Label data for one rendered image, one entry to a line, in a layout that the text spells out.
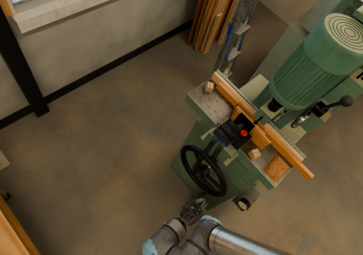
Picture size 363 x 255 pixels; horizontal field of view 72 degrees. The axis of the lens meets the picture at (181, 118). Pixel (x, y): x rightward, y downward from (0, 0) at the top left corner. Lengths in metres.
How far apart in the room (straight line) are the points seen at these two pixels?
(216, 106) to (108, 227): 1.13
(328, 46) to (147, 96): 1.71
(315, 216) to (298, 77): 1.71
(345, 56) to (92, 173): 1.70
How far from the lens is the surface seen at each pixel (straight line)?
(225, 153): 1.12
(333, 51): 0.86
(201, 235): 0.97
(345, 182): 2.80
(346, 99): 0.87
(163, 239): 1.00
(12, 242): 1.46
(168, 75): 2.47
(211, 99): 1.28
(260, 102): 1.47
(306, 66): 0.92
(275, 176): 1.23
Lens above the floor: 1.91
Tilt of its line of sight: 59 degrees down
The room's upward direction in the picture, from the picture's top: 25 degrees clockwise
